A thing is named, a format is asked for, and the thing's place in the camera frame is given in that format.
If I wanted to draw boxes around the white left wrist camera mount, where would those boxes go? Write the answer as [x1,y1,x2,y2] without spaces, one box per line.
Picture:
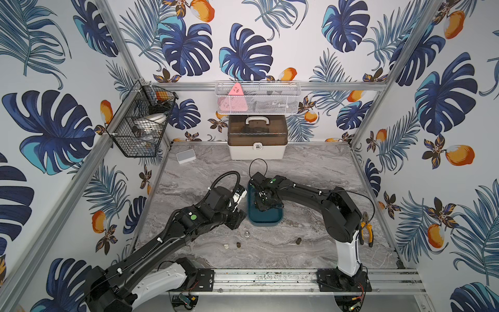
[233,185,247,204]

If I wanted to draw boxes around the black wire basket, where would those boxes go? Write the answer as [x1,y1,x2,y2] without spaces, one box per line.
[106,81,179,158]

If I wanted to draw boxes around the yellow handled pliers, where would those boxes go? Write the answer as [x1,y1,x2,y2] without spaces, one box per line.
[359,212,374,248]

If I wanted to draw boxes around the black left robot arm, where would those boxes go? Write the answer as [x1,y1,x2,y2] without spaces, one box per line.
[83,170,246,311]

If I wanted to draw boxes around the pink triangle sign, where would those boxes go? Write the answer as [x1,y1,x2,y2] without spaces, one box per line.
[218,83,248,114]

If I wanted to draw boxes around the teal plastic storage box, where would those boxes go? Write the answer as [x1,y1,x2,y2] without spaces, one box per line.
[248,185,284,227]

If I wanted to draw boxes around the brown lid white toolbox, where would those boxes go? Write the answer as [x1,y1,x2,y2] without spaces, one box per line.
[227,115,288,161]

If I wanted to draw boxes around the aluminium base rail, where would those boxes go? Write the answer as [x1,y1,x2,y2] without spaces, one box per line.
[107,267,428,296]

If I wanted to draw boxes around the white bowl in basket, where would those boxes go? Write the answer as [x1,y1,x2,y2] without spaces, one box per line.
[135,113,168,129]

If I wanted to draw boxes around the small white box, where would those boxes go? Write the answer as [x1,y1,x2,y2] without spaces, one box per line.
[176,149,196,165]

